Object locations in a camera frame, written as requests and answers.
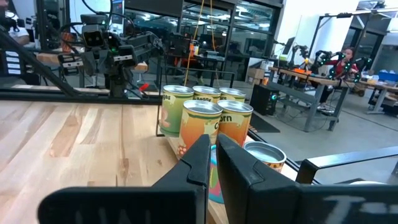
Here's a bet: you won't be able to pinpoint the yellow hanging cable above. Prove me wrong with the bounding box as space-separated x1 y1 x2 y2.
183 0 206 86

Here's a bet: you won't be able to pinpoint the short mushroom can yellow green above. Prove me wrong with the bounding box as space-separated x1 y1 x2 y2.
206 143 225 205

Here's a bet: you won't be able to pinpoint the wooden workbench grey legs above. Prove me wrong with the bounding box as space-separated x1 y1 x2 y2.
269 67 355 133

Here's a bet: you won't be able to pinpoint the short bean-pattern yellow can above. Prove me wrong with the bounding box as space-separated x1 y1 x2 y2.
243 141 287 174

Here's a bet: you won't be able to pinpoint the person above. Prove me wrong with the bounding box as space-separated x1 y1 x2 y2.
0 9 30 46
326 46 358 94

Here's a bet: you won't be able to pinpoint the tall oranges can green label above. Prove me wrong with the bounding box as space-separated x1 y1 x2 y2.
158 85 195 138

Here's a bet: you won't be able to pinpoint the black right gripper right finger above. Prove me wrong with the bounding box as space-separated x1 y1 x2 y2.
216 134 398 224

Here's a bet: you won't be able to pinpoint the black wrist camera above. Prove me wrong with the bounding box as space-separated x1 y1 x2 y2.
80 14 108 49

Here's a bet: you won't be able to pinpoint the tall corn can orange label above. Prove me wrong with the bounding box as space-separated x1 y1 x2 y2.
216 99 254 147
176 99 223 161

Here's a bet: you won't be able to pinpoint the cardboard box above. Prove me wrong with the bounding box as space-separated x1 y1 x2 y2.
247 67 267 80

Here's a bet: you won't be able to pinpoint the black computer tower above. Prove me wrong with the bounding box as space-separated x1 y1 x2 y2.
249 83 280 116

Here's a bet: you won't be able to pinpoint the blue plastic crate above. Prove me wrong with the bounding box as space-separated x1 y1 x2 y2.
377 70 398 82

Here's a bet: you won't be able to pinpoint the tall green beans can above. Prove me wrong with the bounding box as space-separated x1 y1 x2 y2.
192 85 222 104

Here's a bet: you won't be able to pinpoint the tall yellow-green labelled can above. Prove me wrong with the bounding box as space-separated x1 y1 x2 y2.
218 87 247 103

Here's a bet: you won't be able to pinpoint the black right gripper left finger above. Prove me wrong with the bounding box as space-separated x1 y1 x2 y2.
37 134 212 224

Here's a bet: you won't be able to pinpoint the black mat with hazard stripe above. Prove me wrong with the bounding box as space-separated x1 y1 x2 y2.
248 112 280 134

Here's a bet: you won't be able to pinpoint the black rack frame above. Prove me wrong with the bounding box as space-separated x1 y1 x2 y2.
307 7 398 60

